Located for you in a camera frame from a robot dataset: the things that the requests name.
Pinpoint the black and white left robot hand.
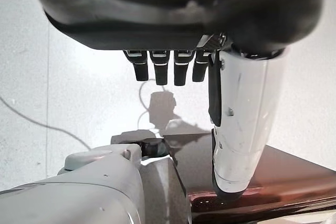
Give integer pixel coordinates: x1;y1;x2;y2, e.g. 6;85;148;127
26;0;330;201

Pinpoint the brown wooden table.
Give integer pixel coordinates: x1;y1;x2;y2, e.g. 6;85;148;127
110;129;336;224

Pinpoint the thin grey floor cable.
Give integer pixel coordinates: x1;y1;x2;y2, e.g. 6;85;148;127
0;94;92;152

